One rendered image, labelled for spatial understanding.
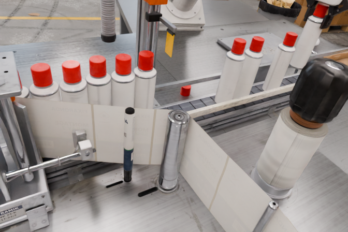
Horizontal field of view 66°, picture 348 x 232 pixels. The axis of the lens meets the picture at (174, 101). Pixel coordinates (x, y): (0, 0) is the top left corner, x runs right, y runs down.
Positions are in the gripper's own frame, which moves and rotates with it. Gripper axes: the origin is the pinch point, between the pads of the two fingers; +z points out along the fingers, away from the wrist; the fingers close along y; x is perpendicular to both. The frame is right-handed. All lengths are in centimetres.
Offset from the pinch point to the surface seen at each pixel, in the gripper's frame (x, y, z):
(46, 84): -76, 1, 7
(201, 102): -35.3, -2.7, 24.3
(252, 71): -23.8, 2.3, 12.7
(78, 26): -12, -276, 111
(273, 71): -11.6, 0.5, 16.1
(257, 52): -23.4, 1.4, 7.4
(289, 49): -10.4, 1.9, 8.0
